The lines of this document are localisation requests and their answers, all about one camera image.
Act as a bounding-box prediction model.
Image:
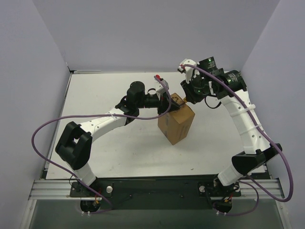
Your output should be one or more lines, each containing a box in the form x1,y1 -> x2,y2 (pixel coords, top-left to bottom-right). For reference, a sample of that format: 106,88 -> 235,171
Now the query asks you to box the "brown cardboard express box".
158,103 -> 195,145

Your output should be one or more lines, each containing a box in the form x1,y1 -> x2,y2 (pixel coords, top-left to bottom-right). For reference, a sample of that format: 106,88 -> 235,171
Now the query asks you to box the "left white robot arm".
55,79 -> 181,197

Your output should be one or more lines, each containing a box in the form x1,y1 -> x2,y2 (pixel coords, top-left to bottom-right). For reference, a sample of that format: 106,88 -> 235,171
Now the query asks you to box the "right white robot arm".
178,57 -> 278,186

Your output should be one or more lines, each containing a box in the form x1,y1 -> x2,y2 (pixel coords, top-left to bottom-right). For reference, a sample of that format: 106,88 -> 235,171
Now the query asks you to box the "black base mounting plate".
70,175 -> 241,212

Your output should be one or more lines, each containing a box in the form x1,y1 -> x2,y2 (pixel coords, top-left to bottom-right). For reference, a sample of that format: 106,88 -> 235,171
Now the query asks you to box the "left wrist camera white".
155,79 -> 169,95

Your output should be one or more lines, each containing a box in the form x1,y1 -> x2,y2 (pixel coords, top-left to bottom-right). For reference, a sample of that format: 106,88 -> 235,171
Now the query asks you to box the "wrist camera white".
177,59 -> 199,84
155,79 -> 169,95

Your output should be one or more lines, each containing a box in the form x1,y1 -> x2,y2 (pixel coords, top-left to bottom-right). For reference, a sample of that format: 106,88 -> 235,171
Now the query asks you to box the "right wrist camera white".
177,59 -> 199,84

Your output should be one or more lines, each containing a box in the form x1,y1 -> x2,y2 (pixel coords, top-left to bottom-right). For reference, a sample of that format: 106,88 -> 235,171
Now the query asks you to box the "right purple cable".
180,63 -> 294,215

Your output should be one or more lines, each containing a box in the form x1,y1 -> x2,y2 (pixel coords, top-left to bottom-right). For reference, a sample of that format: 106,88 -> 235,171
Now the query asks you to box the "purple cable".
31,75 -> 173,213
180,63 -> 294,215

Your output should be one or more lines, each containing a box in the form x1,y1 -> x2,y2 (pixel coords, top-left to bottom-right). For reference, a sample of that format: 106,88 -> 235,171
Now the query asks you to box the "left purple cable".
31,75 -> 173,213

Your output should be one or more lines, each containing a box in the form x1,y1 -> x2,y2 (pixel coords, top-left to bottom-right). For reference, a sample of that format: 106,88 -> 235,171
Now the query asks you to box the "aluminium front rail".
28,177 -> 285,201

